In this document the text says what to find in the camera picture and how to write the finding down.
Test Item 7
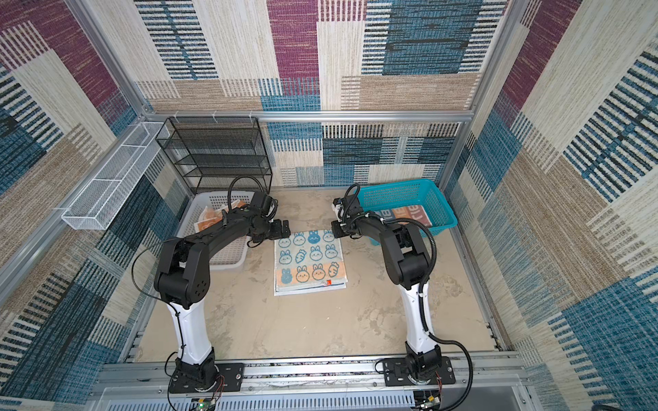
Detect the rabbit print striped towel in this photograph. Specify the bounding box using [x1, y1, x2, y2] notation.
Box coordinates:
[377, 205, 433, 228]

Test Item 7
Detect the white plastic laundry basket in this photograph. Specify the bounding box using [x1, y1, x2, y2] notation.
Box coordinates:
[176, 191, 248, 272]

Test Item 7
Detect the black wire shelf rack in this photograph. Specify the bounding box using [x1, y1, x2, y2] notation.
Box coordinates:
[155, 116, 272, 195]

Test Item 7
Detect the orange bear print towel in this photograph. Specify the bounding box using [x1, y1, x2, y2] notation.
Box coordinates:
[194, 205, 228, 233]

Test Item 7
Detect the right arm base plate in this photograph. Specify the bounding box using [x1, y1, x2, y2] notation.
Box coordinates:
[375, 356, 456, 387]

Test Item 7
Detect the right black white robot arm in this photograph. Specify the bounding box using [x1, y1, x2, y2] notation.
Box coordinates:
[332, 183, 475, 410]

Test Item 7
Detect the aluminium mounting rail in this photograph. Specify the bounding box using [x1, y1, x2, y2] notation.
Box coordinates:
[89, 351, 531, 399]

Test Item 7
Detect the teal plastic basket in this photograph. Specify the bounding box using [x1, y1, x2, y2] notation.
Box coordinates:
[358, 179, 458, 236]

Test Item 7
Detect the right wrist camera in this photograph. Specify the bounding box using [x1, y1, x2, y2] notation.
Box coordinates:
[332, 195, 355, 221]

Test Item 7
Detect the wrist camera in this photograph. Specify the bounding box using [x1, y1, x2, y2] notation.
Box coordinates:
[249, 192, 279, 219]
[332, 195, 355, 221]

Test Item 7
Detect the teal bicycle print towel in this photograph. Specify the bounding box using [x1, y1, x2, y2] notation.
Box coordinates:
[274, 229, 348, 296]

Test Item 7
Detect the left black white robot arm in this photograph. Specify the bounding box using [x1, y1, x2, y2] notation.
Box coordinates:
[153, 176, 291, 392]

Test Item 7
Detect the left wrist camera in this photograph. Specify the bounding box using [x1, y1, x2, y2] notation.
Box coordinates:
[249, 192, 279, 219]

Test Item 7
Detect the white wire mesh tray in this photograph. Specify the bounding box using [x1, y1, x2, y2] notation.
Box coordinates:
[62, 122, 162, 231]

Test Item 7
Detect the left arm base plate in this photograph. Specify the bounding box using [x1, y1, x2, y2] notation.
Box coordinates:
[168, 361, 245, 394]

